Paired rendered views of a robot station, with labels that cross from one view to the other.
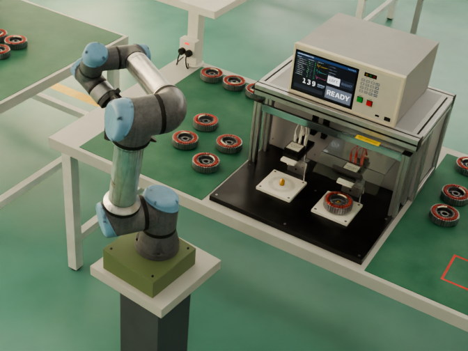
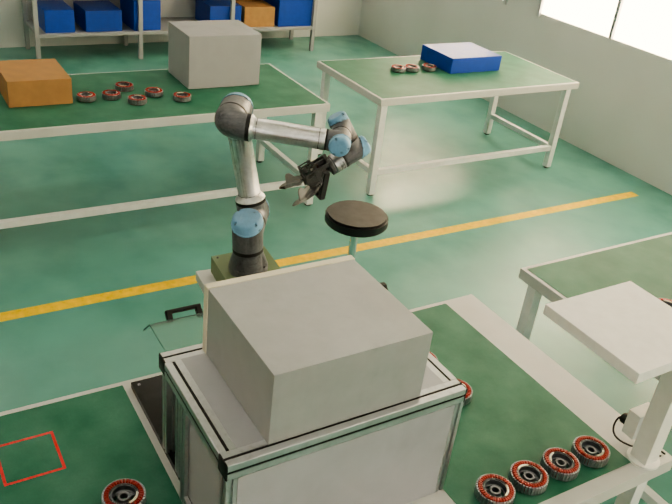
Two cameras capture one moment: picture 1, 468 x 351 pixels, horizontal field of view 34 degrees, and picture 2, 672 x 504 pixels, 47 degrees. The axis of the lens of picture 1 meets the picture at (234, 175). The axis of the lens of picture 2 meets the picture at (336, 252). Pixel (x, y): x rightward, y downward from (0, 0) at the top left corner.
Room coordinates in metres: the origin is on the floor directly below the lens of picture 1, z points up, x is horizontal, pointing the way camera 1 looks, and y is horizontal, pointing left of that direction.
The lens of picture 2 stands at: (3.46, -1.85, 2.37)
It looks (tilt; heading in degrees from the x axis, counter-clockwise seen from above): 29 degrees down; 118
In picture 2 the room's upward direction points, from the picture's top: 7 degrees clockwise
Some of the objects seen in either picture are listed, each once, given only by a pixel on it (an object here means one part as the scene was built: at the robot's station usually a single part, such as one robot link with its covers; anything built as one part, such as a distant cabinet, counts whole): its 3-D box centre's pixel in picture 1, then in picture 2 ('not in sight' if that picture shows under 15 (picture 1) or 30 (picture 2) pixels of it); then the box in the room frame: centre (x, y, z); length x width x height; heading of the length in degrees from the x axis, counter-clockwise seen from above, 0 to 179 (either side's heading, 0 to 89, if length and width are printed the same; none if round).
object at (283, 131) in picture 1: (341, 137); not in sight; (2.62, -0.42, 0.92); 0.66 x 0.01 x 0.30; 62
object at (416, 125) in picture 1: (355, 94); (312, 377); (2.68, -0.45, 1.09); 0.68 x 0.44 x 0.05; 62
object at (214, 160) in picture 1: (205, 162); not in sight; (2.58, 0.12, 0.77); 0.11 x 0.11 x 0.04
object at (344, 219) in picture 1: (337, 207); not in sight; (2.34, -0.41, 0.78); 0.15 x 0.15 x 0.01; 62
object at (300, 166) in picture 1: (299, 164); not in sight; (2.58, -0.26, 0.80); 0.07 x 0.05 x 0.06; 62
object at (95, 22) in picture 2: not in sight; (97, 15); (-2.56, 3.72, 0.38); 0.42 x 0.36 x 0.21; 153
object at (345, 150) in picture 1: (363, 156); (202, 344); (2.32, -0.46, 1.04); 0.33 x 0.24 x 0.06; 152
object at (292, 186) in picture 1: (281, 185); not in sight; (2.46, -0.19, 0.78); 0.15 x 0.15 x 0.01; 62
